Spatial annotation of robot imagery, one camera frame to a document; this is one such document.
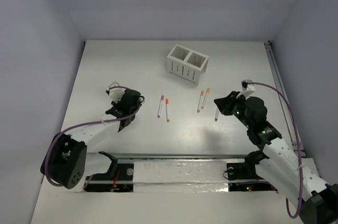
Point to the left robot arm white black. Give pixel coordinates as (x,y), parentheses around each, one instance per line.
(65,160)

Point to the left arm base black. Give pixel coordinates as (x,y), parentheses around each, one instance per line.
(117,178)

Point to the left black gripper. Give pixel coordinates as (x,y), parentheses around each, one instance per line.
(120,114)

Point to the pink capped white marker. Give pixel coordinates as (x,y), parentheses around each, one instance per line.
(216,115)

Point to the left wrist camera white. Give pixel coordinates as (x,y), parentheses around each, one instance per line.
(115,92)

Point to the white two-compartment pen holder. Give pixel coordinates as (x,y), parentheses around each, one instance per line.
(186,63)

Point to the salmon capped white marker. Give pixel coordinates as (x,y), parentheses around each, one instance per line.
(200,101)

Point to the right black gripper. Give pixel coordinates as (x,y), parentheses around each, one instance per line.
(224,104)

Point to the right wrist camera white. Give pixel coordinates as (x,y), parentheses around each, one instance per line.
(247,89)

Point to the aluminium rail front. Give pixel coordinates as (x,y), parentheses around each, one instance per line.
(177,156)

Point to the purple capped white marker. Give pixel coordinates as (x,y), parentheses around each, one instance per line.
(160,106)

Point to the orange capped white marker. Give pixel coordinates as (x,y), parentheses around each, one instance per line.
(167,110)

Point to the white foam block centre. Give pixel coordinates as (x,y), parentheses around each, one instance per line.
(179,176)

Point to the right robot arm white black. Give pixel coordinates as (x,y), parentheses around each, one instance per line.
(314,199)

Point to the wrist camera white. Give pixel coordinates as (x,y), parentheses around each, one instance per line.
(247,89)
(115,92)

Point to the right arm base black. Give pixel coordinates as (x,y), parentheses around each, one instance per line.
(242,177)

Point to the yellow capped white marker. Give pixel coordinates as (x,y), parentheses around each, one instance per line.
(205,98)

